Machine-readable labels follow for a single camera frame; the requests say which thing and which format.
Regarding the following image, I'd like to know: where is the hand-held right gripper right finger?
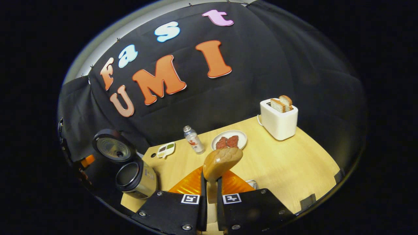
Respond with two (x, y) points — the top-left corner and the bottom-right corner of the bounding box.
(216, 169), (295, 235)

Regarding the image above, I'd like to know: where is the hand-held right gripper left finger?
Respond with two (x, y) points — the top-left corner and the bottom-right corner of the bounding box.
(132, 165), (208, 235)

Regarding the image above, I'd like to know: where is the wooden spoon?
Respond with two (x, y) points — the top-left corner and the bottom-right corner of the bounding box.
(202, 147), (244, 234)

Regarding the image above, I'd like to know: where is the dark grey rice cooker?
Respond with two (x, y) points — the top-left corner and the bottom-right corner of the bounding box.
(92, 129), (159, 199)

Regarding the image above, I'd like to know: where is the small clear bottle red label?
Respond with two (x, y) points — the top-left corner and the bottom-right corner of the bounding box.
(183, 126), (206, 155)

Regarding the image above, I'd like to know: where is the white divided sauce dish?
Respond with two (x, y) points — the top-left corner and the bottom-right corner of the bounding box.
(156, 142), (176, 159)

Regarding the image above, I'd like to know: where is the white round plate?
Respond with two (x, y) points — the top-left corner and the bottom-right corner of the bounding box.
(211, 130), (248, 151)

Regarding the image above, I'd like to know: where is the row of black cloth clips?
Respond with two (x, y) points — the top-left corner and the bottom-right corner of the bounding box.
(80, 2), (249, 78)

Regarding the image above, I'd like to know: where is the toasted bread slice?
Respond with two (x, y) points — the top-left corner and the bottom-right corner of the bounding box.
(279, 95), (293, 112)
(270, 99), (288, 114)

